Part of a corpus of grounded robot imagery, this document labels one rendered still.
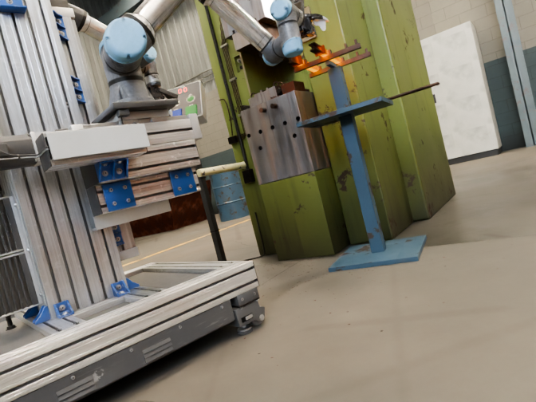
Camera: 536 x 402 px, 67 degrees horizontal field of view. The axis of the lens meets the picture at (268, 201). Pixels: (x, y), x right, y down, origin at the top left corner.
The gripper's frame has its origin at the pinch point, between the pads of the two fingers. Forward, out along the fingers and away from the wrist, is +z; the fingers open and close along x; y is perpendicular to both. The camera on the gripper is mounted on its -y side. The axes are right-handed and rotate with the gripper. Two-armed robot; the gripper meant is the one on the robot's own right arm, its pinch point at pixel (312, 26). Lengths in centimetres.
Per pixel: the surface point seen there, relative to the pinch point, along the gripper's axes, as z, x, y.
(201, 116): 34, -88, 11
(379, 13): 93, 16, -26
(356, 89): 52, 1, 22
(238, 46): 44, -58, -22
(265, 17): 41, -36, -30
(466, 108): 560, 53, 11
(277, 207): 40, -55, 75
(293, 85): 41, -30, 11
